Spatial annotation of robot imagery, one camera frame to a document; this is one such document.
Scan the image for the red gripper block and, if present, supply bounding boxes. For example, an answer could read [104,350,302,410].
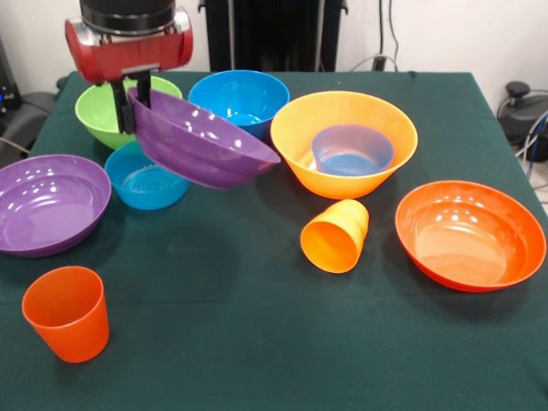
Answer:
[64,6,194,134]

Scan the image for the purple bowl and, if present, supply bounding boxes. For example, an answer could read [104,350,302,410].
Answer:
[127,87,282,190]
[0,154,113,259]

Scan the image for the small translucent blue bowl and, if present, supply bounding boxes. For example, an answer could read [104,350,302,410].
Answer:
[104,140,192,211]
[311,123,395,176]

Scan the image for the large orange bowl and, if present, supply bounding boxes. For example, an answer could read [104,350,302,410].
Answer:
[270,90,419,200]

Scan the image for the orange cup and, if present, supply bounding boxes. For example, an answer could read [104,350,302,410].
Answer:
[300,199,370,274]

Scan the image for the green bowl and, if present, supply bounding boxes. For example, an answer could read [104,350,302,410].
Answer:
[74,75,184,151]

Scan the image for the black equipment box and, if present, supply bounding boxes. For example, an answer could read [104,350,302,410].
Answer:
[0,38,22,115]

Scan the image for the red cup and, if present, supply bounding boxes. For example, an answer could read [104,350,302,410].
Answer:
[21,265,110,365]

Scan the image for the dark green tablecloth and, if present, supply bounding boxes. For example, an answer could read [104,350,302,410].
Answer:
[0,70,548,411]

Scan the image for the red shallow bowl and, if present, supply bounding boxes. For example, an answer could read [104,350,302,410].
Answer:
[394,180,548,294]

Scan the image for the tangled floor cables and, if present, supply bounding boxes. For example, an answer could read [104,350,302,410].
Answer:
[513,109,548,181]

